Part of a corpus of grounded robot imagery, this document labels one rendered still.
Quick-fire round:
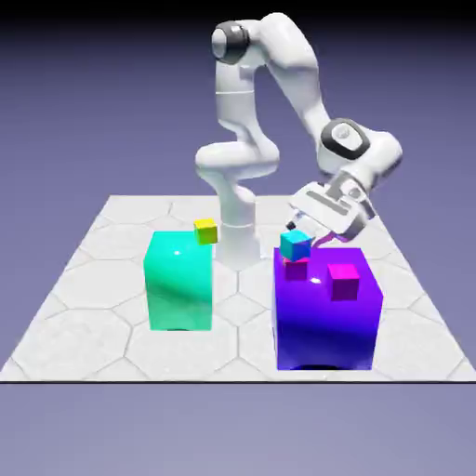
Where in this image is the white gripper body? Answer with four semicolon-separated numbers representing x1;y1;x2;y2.
288;181;376;244

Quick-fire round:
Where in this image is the small cyan cube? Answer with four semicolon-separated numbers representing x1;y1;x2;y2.
279;229;312;263

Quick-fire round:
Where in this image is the small magenta cube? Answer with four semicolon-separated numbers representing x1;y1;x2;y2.
326;262;361;302
283;257;310;283

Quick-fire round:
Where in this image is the small yellow cube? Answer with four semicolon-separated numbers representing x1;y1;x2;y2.
192;218;219;246

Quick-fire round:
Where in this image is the large purple box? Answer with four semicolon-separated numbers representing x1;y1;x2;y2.
272;245;385;372

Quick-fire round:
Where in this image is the large teal box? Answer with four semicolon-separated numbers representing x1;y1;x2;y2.
142;230;214;333

